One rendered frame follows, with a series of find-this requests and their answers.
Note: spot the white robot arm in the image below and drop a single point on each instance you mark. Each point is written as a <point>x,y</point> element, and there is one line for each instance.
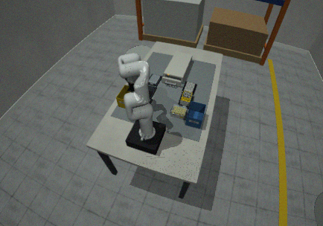
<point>137,103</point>

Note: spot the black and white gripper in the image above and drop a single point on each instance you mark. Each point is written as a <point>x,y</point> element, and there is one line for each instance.
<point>131,80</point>

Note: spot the blue bin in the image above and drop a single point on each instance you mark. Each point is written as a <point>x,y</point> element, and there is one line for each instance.
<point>196,114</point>

